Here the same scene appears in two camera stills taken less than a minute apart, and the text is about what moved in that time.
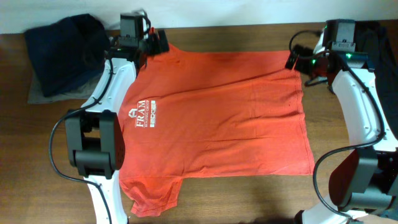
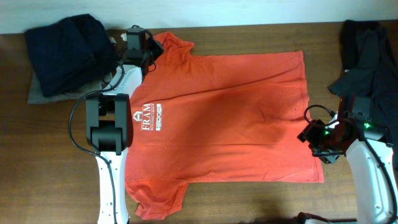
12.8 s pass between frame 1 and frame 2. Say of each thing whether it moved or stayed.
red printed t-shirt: moved
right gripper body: moved
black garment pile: stayed
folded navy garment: stayed
